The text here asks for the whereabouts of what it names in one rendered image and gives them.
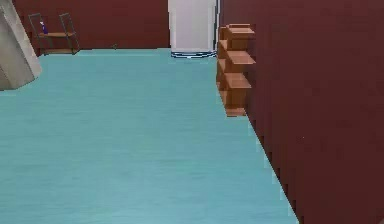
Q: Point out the brown wooden shelf unit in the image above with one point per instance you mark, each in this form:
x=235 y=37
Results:
x=236 y=63

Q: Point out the blue spray bottle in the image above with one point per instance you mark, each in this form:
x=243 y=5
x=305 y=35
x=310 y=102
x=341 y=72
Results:
x=44 y=28

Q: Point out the dark metal frame shelf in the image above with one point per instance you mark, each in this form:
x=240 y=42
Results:
x=55 y=34

